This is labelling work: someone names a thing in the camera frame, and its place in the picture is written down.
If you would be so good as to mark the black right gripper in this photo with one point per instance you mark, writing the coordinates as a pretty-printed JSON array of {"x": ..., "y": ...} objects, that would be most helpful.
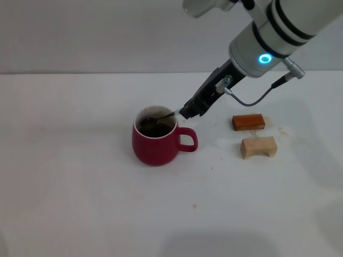
[{"x": 214, "y": 85}]

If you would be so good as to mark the red ceramic coffee mug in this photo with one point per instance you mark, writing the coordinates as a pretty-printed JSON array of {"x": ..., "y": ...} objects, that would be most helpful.
[{"x": 152, "y": 150}]

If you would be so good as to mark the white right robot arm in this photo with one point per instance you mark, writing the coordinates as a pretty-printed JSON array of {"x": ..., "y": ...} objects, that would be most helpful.
[{"x": 273, "y": 34}]

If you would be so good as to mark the dark brown wooden block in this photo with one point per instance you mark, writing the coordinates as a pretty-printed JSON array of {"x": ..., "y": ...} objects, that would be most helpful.
[{"x": 247, "y": 121}]

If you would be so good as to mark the light wooden bridge block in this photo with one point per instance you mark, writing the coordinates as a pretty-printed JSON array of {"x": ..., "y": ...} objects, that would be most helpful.
[{"x": 254, "y": 146}]

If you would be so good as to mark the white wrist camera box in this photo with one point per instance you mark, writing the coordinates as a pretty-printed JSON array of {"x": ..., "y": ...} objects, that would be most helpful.
[{"x": 203, "y": 6}]

